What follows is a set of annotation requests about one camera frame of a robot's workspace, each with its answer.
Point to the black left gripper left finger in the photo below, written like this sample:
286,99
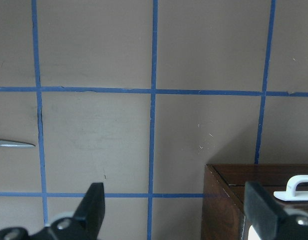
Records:
85,224

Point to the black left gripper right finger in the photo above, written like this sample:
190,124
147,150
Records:
269,219

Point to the dark brown wooden cabinet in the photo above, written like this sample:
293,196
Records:
223,216

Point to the grey scissors orange pivot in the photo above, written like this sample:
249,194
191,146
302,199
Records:
14,144

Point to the wooden drawer white handle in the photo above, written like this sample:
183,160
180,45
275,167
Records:
289,195

